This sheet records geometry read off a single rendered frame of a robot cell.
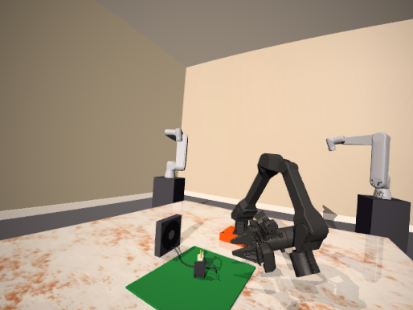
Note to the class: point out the green circuit board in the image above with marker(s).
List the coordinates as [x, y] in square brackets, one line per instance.
[172, 286]

